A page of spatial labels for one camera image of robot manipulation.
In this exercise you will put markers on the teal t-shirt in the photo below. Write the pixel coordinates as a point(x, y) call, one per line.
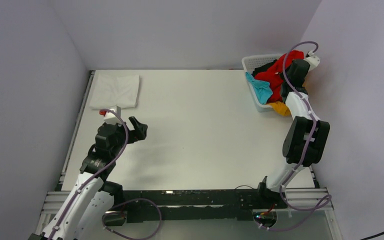
point(261, 88)

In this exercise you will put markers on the yellow t-shirt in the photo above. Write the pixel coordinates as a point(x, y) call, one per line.
point(280, 108)

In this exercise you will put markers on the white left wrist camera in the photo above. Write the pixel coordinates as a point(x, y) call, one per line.
point(112, 117)

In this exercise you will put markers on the white plastic laundry basket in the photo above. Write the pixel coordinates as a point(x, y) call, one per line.
point(249, 63)

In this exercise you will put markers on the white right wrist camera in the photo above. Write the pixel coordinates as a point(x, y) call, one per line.
point(312, 59)

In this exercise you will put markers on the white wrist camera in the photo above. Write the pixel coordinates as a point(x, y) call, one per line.
point(112, 117)
point(312, 59)

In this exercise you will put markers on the folded white t-shirt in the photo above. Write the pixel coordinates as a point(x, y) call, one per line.
point(115, 91)

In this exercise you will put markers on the red t-shirt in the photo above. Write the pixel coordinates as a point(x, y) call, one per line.
point(273, 76)

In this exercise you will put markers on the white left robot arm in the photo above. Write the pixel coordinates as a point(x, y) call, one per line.
point(92, 193)

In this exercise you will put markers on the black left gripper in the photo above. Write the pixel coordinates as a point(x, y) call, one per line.
point(139, 133)

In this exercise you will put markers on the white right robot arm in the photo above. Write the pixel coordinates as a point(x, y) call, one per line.
point(306, 138)

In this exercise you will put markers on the black t-shirt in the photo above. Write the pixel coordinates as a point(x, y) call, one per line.
point(263, 68)

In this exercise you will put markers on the aluminium frame rail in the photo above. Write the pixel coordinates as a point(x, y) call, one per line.
point(246, 197)

